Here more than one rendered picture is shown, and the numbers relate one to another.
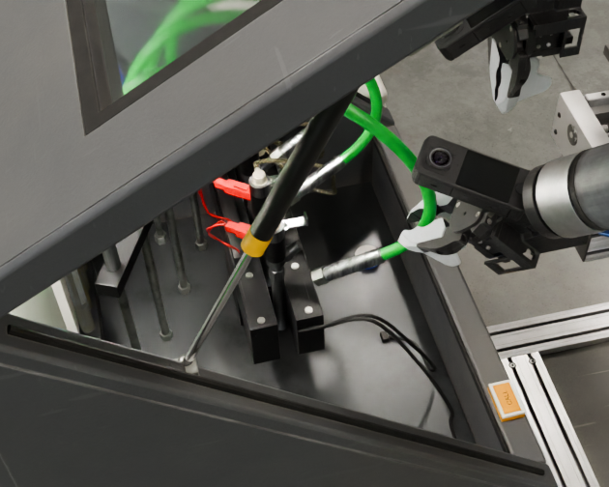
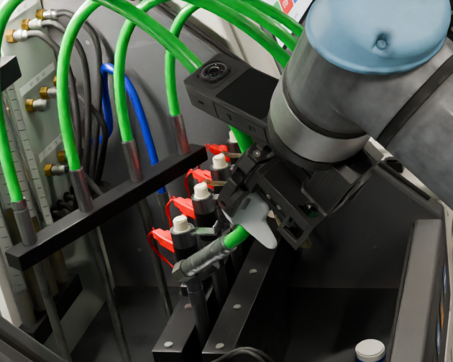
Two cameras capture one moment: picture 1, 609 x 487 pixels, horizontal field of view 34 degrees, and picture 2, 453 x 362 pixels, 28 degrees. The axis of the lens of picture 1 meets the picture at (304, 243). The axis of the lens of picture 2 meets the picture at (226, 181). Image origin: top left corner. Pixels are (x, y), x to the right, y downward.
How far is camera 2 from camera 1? 0.67 m
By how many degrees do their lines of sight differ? 34
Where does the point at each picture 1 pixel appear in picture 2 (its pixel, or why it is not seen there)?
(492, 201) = (246, 117)
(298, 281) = (229, 320)
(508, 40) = not seen: hidden behind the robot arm
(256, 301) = (177, 329)
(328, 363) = not seen: outside the picture
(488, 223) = (254, 155)
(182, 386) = not seen: outside the picture
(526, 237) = (305, 184)
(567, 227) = (289, 131)
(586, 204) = (289, 83)
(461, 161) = (235, 77)
